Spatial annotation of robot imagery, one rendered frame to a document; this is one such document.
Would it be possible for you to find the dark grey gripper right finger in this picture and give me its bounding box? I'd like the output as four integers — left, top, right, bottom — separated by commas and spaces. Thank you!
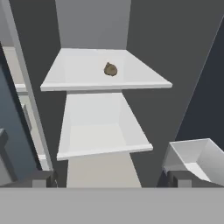
165, 170, 215, 188

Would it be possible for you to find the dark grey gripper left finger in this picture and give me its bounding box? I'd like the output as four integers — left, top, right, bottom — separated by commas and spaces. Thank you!
17, 170, 59, 188

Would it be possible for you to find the wide white fridge shelf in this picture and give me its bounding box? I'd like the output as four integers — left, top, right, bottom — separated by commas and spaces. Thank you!
39, 47, 173, 93

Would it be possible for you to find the dark grey fridge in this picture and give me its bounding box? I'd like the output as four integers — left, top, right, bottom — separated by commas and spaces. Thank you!
8, 0, 224, 188

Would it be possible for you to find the white fridge door bin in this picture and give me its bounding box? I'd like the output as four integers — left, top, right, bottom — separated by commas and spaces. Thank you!
161, 137, 224, 187

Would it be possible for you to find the dark navy fridge door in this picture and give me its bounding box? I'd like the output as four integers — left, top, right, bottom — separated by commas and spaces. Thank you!
174, 17, 224, 144

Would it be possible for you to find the dark blue fridge door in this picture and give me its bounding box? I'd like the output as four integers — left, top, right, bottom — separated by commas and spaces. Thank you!
0, 0, 54, 187

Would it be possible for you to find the narrow white fridge shelf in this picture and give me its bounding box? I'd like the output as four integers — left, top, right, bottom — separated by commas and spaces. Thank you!
56, 92, 154, 162

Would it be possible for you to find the brown onion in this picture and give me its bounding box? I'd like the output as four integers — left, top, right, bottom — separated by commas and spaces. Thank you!
103, 61, 118, 77

